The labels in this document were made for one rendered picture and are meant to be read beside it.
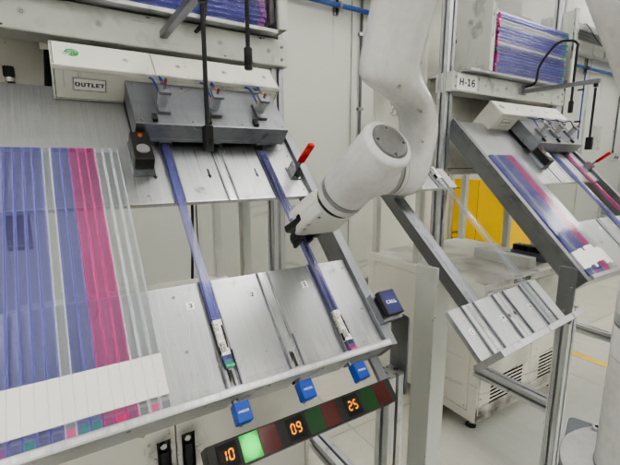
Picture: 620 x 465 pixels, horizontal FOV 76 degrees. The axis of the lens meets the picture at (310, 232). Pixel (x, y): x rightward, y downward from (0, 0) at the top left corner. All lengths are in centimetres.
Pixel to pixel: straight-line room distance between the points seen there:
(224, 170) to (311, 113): 208
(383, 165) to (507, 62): 129
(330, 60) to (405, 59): 250
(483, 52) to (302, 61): 152
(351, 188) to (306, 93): 234
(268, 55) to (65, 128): 53
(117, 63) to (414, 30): 62
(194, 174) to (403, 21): 50
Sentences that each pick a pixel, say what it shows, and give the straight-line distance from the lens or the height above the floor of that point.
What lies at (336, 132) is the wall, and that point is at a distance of 305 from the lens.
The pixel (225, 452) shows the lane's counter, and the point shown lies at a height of 66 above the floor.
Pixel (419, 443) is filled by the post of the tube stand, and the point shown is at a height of 36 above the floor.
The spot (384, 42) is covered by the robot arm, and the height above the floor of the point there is 122.
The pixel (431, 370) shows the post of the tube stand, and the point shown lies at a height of 57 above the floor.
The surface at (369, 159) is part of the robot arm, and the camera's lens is 58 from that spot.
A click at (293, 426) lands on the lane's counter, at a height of 66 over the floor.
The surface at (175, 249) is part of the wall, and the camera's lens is 260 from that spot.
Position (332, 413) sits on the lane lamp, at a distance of 71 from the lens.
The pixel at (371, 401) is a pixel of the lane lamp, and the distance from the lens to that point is 75.
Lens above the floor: 106
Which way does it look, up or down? 10 degrees down
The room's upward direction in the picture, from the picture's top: straight up
